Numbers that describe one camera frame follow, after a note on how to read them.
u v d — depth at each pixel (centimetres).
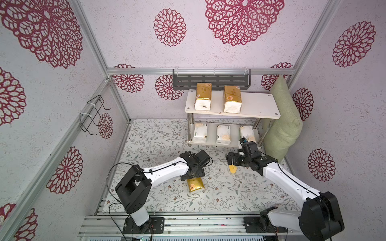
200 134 97
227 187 87
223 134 95
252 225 73
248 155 65
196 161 63
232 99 72
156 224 74
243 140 78
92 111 78
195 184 79
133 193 44
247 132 97
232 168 92
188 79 94
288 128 71
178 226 75
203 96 73
